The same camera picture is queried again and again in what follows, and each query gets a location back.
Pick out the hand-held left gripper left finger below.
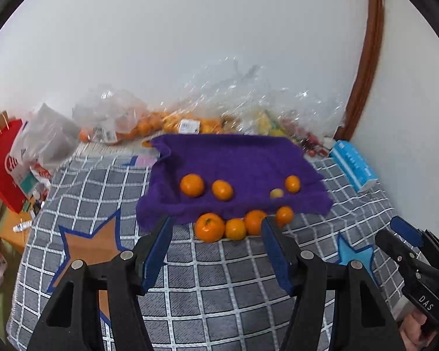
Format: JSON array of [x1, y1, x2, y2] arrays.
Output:
[[26, 215, 173, 351]]

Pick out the grey checkered star blanket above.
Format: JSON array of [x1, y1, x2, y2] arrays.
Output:
[[6, 142, 425, 351]]

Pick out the brown wooden door frame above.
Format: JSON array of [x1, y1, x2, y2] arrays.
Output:
[[338, 0, 385, 141]]

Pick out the purple towel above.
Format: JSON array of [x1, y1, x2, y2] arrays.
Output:
[[136, 134, 333, 233]]

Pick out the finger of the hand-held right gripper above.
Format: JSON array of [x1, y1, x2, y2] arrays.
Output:
[[375, 230, 430, 282], [391, 216, 439, 275]]

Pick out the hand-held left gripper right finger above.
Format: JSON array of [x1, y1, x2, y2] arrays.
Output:
[[261, 216, 407, 351]]

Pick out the printed paper sheet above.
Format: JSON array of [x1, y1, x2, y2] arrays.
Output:
[[71, 142, 160, 169]]

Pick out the orange with green stem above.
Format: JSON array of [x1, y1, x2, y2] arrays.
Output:
[[195, 213, 225, 243]]

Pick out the red paper bag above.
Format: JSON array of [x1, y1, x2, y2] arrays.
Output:
[[0, 111, 26, 213]]

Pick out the white plastic bag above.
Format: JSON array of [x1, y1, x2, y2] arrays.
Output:
[[13, 103, 82, 200]]

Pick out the small toiletry bottles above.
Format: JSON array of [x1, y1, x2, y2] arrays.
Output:
[[25, 186, 52, 213]]

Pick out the small orange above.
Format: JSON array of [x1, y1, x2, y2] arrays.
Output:
[[276, 206, 294, 226], [284, 175, 301, 194]]

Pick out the bunch of red cherry tomatoes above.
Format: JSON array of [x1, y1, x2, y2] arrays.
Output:
[[278, 117, 332, 156]]

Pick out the crumpled clear plastic wrap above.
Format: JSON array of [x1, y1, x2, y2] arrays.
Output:
[[161, 56, 346, 143]]

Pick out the wooden nightstand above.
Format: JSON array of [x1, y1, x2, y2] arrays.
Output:
[[0, 197, 41, 254]]

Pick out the person's right hand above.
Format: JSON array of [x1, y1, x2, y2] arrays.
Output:
[[400, 312, 438, 350]]

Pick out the blue tissue pack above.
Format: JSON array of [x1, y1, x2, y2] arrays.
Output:
[[330, 140, 379, 193]]

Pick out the labelled bag of small oranges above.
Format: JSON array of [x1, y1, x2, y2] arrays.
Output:
[[132, 111, 227, 136]]

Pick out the yellow fruit pack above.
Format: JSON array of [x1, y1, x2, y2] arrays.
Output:
[[249, 111, 289, 137]]

